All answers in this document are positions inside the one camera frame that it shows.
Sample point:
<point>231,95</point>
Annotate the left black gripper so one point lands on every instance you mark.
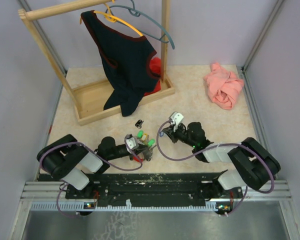
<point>131,156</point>

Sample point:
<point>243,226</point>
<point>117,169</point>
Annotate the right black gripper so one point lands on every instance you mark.
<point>172,134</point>

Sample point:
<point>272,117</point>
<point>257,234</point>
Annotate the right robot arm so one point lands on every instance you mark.
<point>254,166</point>

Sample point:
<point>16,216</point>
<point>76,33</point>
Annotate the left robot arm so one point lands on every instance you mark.
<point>60,159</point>

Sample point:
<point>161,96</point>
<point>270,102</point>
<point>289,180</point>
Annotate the green key tag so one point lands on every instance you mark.
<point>140,134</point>
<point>151,143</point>

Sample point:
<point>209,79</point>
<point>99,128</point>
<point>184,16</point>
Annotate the yellow key tag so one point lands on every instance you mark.
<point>145,137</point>

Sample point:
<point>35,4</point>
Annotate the pink cloth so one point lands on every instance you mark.
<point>223,86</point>

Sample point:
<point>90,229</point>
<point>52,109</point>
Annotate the wooden clothes rack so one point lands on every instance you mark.
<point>89,99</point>

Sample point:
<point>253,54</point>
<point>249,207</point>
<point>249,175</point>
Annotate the red cloth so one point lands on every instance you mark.
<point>155,67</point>

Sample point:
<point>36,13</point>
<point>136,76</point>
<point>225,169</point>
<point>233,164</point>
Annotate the dark navy tank top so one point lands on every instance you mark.
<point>126,64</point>

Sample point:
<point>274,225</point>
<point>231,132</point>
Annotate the grey-blue hanger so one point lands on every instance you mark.
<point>142,22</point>

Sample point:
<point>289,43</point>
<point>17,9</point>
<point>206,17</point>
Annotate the yellow hanger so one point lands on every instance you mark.
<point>110,17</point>

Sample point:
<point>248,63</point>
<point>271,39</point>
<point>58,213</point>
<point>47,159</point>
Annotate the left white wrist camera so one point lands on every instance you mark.
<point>131,143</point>

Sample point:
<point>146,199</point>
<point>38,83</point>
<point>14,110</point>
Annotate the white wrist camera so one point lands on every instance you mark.
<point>131,143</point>
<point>175,120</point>

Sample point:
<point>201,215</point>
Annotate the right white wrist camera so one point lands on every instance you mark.
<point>175,120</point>

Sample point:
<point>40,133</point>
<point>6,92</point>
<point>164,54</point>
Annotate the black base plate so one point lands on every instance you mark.
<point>152,190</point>

